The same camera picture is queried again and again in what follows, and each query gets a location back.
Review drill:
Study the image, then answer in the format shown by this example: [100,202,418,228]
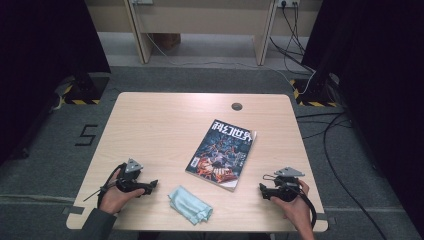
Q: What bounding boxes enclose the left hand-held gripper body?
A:
[114,158,150,194]

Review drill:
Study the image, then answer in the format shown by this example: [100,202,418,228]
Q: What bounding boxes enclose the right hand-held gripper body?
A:
[270,166,306,203]

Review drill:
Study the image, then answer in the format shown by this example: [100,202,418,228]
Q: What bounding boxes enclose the light blue cloth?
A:
[167,184,214,226]

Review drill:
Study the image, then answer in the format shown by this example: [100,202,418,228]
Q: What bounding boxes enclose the illustrated magazine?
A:
[184,118,258,193]

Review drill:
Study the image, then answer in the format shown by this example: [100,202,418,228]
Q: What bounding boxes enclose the person's left hand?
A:
[98,167,146,216]

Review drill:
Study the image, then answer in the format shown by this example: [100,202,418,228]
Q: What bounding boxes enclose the person's right hand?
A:
[270,179,315,232]

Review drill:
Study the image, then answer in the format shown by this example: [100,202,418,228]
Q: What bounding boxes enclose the grey tape strip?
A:
[314,213,337,225]
[61,205,86,216]

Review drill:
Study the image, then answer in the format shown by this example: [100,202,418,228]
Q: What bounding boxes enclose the stand base with hazard tape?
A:
[288,74,340,109]
[60,74,111,106]

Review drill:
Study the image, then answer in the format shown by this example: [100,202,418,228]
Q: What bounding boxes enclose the black curtain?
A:
[301,0,424,232]
[0,0,112,167]

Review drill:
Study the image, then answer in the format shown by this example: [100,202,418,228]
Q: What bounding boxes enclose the brown cardboard box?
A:
[151,32,182,51]

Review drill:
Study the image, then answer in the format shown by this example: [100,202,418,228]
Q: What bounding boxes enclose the beige wooden desk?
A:
[84,0,323,66]

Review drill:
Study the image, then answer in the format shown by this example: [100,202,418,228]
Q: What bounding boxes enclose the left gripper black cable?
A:
[96,162,129,210]

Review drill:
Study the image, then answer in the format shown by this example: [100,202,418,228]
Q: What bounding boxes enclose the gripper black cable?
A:
[96,162,129,210]
[292,184,318,230]

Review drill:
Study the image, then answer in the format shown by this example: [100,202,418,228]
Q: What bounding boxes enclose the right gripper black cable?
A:
[292,184,318,230]

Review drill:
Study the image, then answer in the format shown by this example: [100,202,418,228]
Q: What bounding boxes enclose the black cable tie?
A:
[82,187,112,203]

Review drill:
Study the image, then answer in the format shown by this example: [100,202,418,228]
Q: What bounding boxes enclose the black floor cables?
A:
[295,111,388,240]

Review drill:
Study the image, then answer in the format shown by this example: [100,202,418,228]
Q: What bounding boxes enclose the white floor cable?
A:
[145,32,317,95]

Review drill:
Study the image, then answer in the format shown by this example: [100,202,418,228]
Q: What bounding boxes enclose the black plugged-in cables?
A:
[268,1,316,75]

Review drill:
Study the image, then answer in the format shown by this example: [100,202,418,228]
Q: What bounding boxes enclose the white wall power socket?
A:
[276,0,301,9]

